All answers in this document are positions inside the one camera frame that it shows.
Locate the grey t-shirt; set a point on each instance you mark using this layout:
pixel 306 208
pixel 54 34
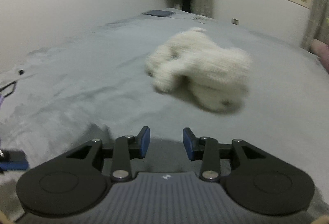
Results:
pixel 165 154

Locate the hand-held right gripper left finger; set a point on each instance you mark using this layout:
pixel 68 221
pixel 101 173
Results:
pixel 145 143

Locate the pink folded quilt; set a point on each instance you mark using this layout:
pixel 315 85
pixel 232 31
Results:
pixel 322 54

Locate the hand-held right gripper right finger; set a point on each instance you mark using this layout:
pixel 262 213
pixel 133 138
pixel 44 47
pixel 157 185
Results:
pixel 187 144

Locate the dark tablet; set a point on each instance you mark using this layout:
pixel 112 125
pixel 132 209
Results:
pixel 158 13

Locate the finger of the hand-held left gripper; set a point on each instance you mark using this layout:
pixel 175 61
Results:
pixel 12 162

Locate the white plush dog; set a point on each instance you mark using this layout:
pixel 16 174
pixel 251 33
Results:
pixel 200 70

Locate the wall socket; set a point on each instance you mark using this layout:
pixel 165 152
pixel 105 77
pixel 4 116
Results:
pixel 235 21

